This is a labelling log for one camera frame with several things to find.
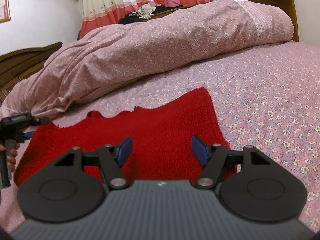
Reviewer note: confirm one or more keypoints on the red knit cardigan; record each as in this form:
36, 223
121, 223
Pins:
161, 139

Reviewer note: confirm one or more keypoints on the pink floral duvet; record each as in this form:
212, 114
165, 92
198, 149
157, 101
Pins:
103, 60

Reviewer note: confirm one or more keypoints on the pink floral bed sheet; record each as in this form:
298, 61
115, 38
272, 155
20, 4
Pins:
266, 96

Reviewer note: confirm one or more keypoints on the dark clothes pile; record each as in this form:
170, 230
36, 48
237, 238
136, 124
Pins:
145, 12

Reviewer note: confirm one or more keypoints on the wooden dresser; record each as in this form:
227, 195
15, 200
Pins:
223, 24

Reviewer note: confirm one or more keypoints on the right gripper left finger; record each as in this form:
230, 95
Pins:
108, 158

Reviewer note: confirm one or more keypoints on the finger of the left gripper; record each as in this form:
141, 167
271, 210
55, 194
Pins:
28, 135

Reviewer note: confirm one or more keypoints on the gold framed portrait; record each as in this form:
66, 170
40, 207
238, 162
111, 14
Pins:
4, 11

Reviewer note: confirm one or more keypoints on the dark wooden headboard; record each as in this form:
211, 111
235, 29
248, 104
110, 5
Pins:
20, 64

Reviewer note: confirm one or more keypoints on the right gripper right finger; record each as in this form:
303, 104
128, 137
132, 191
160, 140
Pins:
216, 159

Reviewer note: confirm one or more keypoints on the person's left hand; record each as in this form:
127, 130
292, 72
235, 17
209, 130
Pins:
11, 159

